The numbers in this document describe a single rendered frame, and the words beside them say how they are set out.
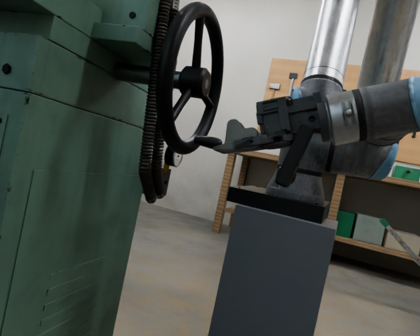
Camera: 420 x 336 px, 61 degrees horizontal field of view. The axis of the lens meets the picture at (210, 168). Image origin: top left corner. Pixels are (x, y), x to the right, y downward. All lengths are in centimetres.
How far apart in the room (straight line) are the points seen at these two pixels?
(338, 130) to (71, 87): 47
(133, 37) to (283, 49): 364
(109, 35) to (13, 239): 38
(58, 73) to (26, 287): 37
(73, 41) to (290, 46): 369
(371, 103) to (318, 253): 56
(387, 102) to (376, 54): 49
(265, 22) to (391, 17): 338
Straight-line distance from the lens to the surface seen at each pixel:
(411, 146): 396
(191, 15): 65
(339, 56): 83
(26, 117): 63
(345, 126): 63
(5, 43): 68
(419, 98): 65
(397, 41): 112
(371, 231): 348
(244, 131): 66
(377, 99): 64
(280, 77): 414
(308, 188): 114
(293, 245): 108
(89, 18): 73
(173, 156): 96
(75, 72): 70
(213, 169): 418
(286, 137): 63
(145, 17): 71
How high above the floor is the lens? 66
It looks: 1 degrees down
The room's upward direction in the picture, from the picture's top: 12 degrees clockwise
